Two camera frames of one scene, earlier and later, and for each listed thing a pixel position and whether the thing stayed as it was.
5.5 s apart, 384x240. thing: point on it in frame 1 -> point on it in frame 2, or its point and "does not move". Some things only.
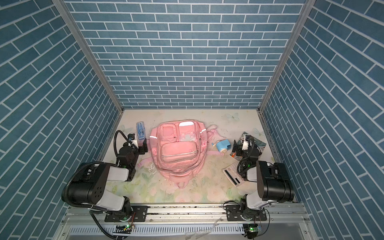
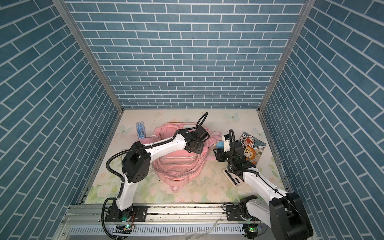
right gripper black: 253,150 -> 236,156
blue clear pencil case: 140,130 does not move
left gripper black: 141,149 -> 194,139
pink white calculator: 232,172 does not move
